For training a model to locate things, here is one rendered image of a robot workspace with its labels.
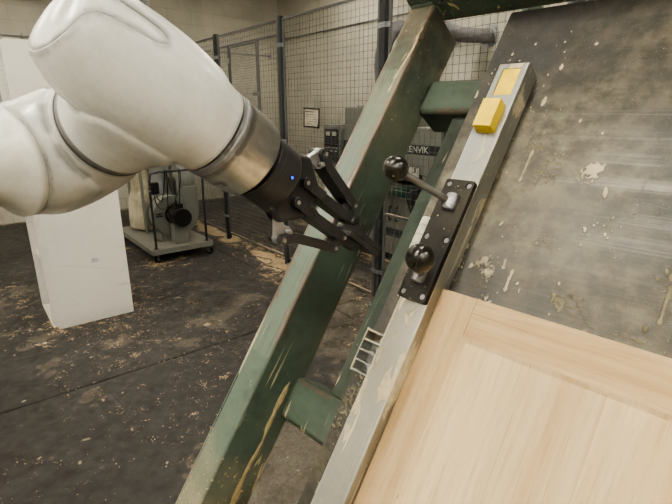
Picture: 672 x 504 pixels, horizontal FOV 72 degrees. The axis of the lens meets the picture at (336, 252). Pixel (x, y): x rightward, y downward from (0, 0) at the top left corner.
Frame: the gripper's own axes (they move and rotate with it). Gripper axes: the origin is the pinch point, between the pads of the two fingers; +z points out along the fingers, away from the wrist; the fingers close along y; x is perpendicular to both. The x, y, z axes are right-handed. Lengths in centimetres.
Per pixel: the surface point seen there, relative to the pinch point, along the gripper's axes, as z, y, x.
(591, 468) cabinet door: 14.0, 14.4, 31.8
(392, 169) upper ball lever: 0.0, -11.1, 0.3
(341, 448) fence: 11.6, 27.2, 3.2
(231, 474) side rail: 14.4, 42.1, -17.0
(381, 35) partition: 151, -192, -198
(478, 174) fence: 11.6, -17.7, 6.3
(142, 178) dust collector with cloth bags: 184, -54, -527
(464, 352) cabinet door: 14.0, 7.9, 13.7
